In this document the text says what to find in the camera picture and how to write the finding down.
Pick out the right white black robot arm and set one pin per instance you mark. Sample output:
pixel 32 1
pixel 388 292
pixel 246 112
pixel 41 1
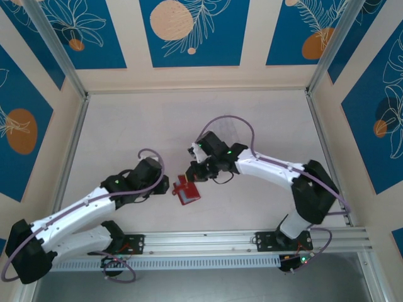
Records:
pixel 267 171

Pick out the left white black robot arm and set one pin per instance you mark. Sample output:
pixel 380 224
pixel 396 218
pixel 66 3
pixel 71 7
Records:
pixel 82 214

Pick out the clear plastic card box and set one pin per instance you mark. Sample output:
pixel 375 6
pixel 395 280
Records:
pixel 231 132

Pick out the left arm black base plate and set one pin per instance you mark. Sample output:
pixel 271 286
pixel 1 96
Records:
pixel 138 243

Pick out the long aluminium mounting rail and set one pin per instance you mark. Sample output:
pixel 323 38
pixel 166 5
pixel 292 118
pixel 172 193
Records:
pixel 204 240

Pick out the aluminium side rail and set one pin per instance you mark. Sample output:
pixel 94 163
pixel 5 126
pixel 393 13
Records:
pixel 327 151
pixel 71 157

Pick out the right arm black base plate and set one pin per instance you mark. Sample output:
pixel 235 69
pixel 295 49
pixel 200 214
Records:
pixel 264 242

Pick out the blue floral wall panel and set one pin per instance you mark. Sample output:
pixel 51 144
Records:
pixel 226 47
pixel 19 94
pixel 371 141
pixel 41 59
pixel 104 47
pixel 283 31

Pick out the aluminium frame post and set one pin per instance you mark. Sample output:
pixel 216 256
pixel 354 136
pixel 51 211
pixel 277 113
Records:
pixel 332 44
pixel 56 44

